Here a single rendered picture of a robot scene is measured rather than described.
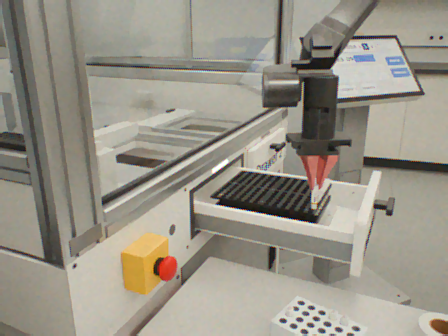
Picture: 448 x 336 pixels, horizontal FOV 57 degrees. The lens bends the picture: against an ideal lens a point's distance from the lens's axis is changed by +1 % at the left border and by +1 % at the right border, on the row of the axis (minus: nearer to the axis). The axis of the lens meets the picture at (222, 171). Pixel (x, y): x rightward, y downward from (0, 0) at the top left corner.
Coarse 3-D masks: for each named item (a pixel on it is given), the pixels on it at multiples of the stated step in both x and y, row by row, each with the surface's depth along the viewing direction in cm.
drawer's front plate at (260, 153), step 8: (280, 128) 131; (272, 136) 122; (280, 136) 129; (256, 144) 114; (264, 144) 115; (248, 152) 108; (256, 152) 110; (264, 152) 116; (272, 152) 123; (280, 152) 131; (248, 160) 109; (256, 160) 111; (264, 160) 117; (280, 160) 133; (248, 168) 110; (256, 168) 112; (272, 168) 126
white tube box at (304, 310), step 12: (300, 300) 69; (300, 312) 66; (312, 312) 66; (324, 312) 67; (276, 324) 64; (288, 324) 64; (300, 324) 64; (312, 324) 64; (324, 324) 65; (336, 324) 64; (348, 324) 64; (360, 324) 64
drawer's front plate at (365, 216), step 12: (372, 180) 87; (372, 192) 80; (372, 204) 76; (360, 216) 70; (372, 216) 82; (360, 228) 69; (372, 228) 89; (360, 240) 69; (360, 252) 70; (360, 264) 71
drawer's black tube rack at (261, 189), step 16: (240, 176) 97; (256, 176) 98; (272, 176) 98; (224, 192) 88; (240, 192) 88; (256, 192) 88; (272, 192) 88; (288, 192) 88; (304, 192) 88; (240, 208) 87; (256, 208) 87; (272, 208) 81; (288, 208) 80; (304, 208) 81
